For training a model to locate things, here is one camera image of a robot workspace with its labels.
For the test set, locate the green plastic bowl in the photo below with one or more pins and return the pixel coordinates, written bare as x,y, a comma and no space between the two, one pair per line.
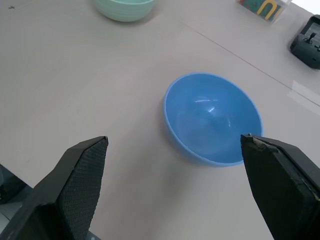
125,8

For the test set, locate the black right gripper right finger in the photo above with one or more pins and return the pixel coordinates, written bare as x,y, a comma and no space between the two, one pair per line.
282,190

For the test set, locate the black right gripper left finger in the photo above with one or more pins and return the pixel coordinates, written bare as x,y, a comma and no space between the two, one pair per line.
70,185

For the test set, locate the blue plastic bowl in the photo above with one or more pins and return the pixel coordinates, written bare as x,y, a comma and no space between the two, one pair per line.
212,117

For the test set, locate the black remote controller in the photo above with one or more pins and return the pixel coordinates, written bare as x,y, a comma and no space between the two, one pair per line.
308,43

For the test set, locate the clear box of coloured letters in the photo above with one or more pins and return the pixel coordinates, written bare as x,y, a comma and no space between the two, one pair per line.
265,8

